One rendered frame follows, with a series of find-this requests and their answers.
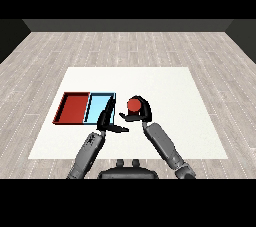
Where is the dark grey robot body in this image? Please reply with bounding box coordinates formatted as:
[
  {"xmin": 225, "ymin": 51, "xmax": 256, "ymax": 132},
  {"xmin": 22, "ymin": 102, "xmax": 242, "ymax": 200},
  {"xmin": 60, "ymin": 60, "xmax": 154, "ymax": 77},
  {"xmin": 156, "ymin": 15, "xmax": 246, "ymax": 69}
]
[{"xmin": 97, "ymin": 159, "xmax": 159, "ymax": 180}]

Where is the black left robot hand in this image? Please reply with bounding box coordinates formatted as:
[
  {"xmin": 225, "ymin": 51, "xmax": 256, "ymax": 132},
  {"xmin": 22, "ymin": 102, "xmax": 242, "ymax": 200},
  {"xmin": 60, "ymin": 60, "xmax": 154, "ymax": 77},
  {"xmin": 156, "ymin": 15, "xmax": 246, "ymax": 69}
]
[{"xmin": 96, "ymin": 96, "xmax": 130, "ymax": 134}]

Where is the light blue shallow open box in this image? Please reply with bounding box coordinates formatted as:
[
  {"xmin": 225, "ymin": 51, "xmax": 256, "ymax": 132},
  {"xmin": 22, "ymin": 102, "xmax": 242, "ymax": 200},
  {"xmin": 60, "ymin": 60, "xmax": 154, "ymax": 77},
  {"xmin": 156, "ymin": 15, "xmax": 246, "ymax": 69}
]
[{"xmin": 82, "ymin": 91, "xmax": 117, "ymax": 126}]

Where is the red shallow open box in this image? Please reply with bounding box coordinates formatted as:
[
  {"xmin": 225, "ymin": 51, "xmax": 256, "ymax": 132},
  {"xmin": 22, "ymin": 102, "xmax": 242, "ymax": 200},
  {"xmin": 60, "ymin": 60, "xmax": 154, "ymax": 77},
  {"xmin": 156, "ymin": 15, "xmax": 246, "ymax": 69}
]
[{"xmin": 52, "ymin": 91, "xmax": 92, "ymax": 126}]

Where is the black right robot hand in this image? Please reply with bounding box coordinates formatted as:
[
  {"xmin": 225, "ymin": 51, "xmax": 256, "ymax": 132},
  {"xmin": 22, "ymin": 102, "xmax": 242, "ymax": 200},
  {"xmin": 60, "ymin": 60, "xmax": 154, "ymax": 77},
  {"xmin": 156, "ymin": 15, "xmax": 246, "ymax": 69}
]
[{"xmin": 118, "ymin": 95, "xmax": 154, "ymax": 124}]

